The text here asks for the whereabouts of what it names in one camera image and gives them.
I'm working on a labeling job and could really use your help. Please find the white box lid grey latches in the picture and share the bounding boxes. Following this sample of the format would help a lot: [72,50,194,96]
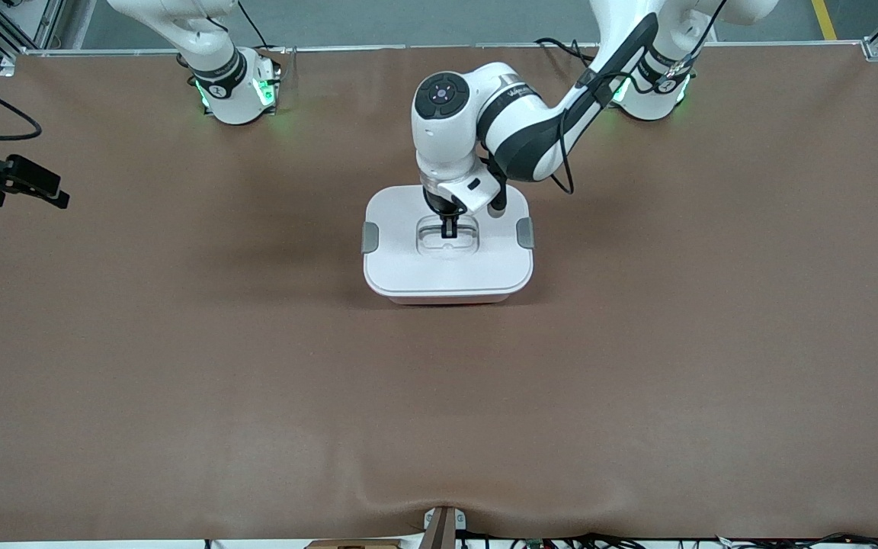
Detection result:
[361,184,536,299]

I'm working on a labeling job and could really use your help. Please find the pink translucent plastic box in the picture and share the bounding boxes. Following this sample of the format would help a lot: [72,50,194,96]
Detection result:
[387,294,517,307]

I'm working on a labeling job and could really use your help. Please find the brown table mat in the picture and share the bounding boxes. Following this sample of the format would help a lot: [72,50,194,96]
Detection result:
[0,42,878,544]

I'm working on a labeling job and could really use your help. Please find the black base cables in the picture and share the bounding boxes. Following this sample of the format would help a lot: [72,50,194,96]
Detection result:
[534,37,601,74]

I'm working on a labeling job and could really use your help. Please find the thin black base cable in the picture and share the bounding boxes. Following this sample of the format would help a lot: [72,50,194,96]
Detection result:
[237,0,277,51]

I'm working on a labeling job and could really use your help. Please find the grey bracket with brown bar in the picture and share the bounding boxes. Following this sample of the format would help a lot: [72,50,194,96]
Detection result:
[421,506,468,549]

